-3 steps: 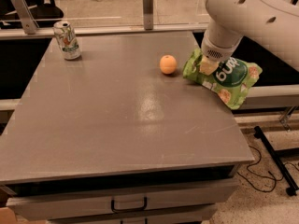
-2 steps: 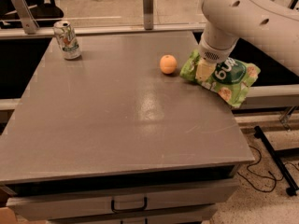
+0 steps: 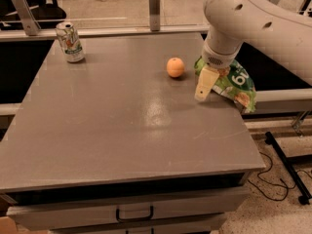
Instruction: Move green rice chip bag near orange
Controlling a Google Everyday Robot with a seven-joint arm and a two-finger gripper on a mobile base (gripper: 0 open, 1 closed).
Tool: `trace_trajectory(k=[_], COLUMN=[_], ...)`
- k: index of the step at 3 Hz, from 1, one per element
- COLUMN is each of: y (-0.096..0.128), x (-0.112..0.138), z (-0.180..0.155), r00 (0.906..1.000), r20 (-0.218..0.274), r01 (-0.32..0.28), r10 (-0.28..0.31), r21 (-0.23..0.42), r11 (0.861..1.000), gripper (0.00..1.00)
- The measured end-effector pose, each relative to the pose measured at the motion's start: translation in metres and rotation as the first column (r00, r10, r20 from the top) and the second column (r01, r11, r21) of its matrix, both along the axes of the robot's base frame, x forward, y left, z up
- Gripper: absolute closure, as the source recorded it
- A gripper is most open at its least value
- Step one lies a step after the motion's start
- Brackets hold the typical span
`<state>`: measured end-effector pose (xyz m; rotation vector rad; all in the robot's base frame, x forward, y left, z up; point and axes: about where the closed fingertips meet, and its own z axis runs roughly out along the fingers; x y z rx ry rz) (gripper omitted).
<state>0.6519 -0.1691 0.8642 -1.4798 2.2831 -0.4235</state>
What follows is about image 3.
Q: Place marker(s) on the orange fruit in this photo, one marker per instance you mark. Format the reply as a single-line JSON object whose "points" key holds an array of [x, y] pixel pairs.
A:
{"points": [[175, 67]]}

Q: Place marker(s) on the grey metal rail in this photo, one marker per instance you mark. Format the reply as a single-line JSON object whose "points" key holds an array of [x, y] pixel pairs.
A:
{"points": [[50, 34]]}

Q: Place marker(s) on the black stand leg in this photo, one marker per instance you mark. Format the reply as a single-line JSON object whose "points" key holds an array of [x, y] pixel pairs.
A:
{"points": [[306, 197]]}

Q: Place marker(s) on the grey drawer with black handle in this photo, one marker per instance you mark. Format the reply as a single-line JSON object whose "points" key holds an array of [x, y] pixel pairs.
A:
{"points": [[126, 209]]}

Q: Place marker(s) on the green rice chip bag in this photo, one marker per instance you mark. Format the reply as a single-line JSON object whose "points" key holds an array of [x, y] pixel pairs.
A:
{"points": [[234, 83]]}

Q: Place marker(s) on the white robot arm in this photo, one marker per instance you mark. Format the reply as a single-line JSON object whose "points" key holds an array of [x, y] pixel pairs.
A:
{"points": [[274, 44]]}

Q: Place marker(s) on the middle metal railing bracket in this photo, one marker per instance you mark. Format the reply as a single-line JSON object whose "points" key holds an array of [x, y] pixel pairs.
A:
{"points": [[154, 15]]}

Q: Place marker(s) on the metal railing bracket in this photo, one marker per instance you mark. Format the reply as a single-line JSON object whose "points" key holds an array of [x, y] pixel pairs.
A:
{"points": [[29, 24], [154, 15]]}

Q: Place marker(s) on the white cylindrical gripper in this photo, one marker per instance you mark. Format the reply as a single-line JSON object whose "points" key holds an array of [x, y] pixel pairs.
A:
{"points": [[216, 59]]}

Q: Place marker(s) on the white green soda can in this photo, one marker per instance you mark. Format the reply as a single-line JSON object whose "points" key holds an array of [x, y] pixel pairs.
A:
{"points": [[69, 41]]}

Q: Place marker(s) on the black office chair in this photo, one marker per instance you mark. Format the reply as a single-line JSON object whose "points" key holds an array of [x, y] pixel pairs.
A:
{"points": [[47, 12]]}

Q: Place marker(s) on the left metal railing bracket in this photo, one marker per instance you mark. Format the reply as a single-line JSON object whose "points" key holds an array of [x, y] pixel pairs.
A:
{"points": [[29, 24]]}

